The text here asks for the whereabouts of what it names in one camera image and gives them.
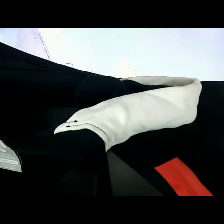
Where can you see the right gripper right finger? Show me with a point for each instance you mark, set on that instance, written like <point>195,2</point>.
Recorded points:
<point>128,181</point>

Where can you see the black white red jacket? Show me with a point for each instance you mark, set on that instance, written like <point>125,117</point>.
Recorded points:
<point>150,106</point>

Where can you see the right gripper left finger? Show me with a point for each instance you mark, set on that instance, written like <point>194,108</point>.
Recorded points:
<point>88,156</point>

